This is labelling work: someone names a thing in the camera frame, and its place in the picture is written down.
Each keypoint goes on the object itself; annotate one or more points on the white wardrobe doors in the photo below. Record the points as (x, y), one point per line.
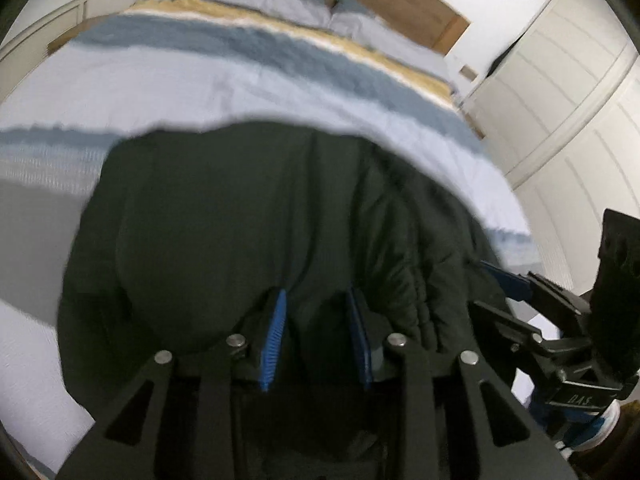
(565, 110)

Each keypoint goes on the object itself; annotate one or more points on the wooden nightstand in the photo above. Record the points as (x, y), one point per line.
(477, 129)

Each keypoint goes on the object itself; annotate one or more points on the black puffer coat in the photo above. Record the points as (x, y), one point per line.
(225, 235)

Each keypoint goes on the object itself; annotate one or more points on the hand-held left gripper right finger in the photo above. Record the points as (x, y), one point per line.
(357, 340)

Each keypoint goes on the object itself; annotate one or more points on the wall switch plate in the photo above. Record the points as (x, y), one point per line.
(467, 72)

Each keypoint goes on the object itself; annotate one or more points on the bed with striped duvet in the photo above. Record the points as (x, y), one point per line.
(200, 70)

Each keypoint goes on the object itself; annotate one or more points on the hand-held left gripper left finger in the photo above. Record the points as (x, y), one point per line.
(272, 340)

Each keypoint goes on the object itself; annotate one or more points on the white slatted cabinet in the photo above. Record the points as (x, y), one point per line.
(35, 40)

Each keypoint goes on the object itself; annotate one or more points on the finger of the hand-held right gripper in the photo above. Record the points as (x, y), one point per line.
(555, 305)
(515, 330)

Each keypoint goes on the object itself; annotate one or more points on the wooden headboard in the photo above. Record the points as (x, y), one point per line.
(425, 5)

